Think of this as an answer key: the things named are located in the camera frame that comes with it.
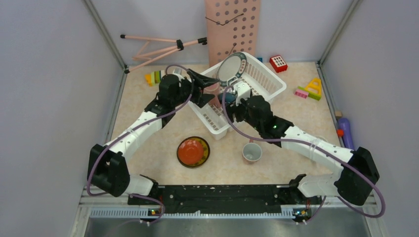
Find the salmon mug white interior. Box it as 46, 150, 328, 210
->
242, 143, 263, 164

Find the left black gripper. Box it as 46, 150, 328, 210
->
171, 69, 218, 108

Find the white plastic dish rack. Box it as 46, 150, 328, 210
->
189, 52, 287, 140

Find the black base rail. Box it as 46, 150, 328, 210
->
127, 184, 323, 217

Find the green toy brick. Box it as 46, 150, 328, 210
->
297, 86, 322, 101

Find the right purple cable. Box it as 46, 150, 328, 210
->
221, 85, 386, 219

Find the pink perforated board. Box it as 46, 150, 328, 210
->
204, 0, 261, 66

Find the pink patterned mug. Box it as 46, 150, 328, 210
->
204, 83, 221, 108

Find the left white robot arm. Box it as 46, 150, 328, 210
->
86, 69, 219, 204

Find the yellow triangular toy block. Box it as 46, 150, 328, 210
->
304, 78, 322, 96

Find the red grid toy block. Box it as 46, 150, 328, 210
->
269, 55, 288, 73

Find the purple cylinder toy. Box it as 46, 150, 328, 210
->
336, 118, 355, 150

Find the white plate green rim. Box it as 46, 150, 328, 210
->
216, 52, 248, 87

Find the brown ceramic bowl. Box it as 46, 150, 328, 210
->
217, 92, 236, 105

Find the pink tripod stand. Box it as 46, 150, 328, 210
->
120, 34, 208, 74

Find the multicolour striped toy block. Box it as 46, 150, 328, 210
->
144, 70, 166, 86

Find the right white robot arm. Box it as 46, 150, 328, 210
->
221, 95, 384, 206

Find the pink toy brick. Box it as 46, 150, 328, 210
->
294, 89, 309, 99

